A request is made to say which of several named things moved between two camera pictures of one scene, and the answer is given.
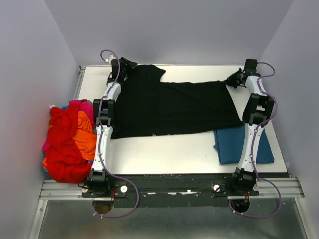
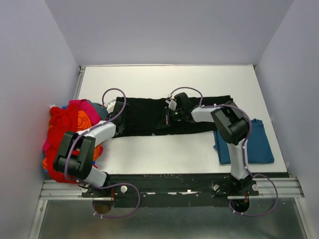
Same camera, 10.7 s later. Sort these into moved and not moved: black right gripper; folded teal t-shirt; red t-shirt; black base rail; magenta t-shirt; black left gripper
Moved: black left gripper; black right gripper
Not moved: black base rail; magenta t-shirt; red t-shirt; folded teal t-shirt
